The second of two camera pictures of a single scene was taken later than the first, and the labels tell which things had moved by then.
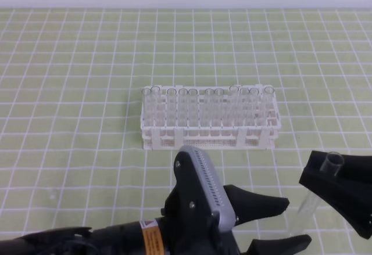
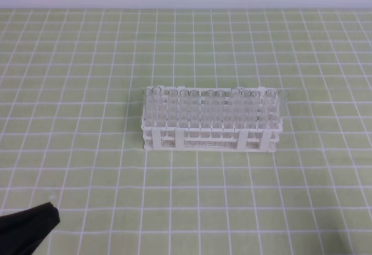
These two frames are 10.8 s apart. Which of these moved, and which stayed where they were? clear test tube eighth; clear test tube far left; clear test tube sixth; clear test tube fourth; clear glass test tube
Moved: clear glass test tube
Stayed: clear test tube fourth; clear test tube far left; clear test tube eighth; clear test tube sixth
